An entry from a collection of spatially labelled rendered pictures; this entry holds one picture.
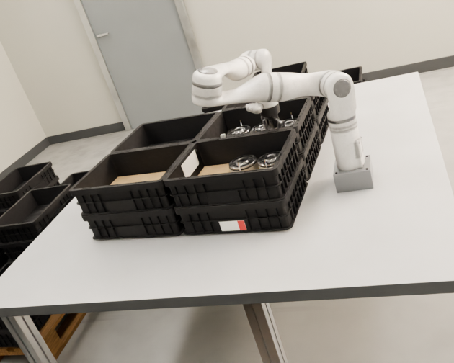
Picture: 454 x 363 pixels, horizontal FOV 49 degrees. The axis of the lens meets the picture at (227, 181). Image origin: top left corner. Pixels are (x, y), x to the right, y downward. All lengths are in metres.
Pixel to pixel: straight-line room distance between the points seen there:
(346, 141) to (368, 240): 0.36
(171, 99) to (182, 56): 0.49
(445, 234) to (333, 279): 0.34
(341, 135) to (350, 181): 0.16
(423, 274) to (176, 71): 4.13
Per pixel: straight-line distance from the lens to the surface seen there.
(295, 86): 1.60
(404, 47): 4.85
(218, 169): 1.84
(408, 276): 1.36
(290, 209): 1.60
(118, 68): 5.41
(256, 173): 1.51
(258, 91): 1.55
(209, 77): 1.49
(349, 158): 1.71
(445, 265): 1.39
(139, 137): 2.28
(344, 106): 1.65
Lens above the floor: 1.58
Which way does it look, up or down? 25 degrees down
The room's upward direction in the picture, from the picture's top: 18 degrees counter-clockwise
